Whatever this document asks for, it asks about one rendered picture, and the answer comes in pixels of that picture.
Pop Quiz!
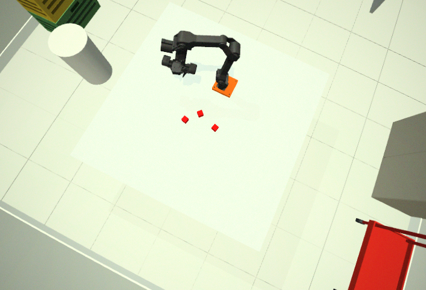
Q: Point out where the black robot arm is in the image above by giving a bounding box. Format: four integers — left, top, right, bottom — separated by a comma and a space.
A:
161, 31, 241, 91

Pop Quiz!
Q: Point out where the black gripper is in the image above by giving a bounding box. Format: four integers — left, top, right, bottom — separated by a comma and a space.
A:
161, 55, 197, 77

